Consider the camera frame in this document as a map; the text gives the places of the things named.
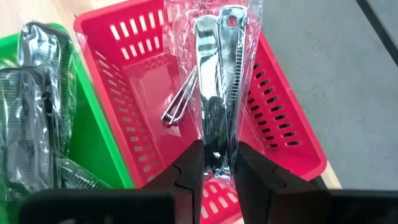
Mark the silver tweezers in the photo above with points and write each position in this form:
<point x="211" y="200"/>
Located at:
<point x="178" y="102"/>

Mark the red plastic slotted basket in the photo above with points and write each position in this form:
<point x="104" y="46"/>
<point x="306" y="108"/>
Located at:
<point x="149" y="77"/>

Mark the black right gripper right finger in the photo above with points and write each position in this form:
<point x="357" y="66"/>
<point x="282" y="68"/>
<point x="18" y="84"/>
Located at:
<point x="258" y="180"/>

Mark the silver nail clipper packet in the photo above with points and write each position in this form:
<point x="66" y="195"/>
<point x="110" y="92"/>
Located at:
<point x="217" y="62"/>

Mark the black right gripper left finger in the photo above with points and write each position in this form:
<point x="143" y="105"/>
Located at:
<point x="189" y="174"/>

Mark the black comb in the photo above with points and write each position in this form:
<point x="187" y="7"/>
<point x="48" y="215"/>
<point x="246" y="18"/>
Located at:
<point x="81" y="177"/>
<point x="25" y="124"/>
<point x="40" y="46"/>

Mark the green plastic slotted basket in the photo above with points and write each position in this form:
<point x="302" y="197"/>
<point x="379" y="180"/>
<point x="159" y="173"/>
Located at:
<point x="93" y="140"/>

